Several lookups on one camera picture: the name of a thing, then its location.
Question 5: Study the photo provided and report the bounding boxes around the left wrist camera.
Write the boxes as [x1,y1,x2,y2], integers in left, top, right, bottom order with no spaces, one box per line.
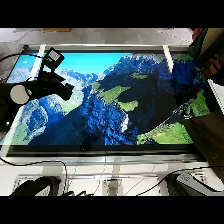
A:
[41,46,66,81]

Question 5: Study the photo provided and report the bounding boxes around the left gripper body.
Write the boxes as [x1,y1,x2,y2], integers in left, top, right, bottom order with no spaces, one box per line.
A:
[33,71,76,102]

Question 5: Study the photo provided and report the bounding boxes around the brown garment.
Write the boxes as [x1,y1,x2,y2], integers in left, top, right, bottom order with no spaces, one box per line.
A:
[182,110,224,188]

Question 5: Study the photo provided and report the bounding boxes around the black cable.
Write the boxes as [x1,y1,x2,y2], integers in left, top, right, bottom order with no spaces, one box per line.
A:
[0,155,70,195]
[135,165,224,197]
[0,52,46,65]

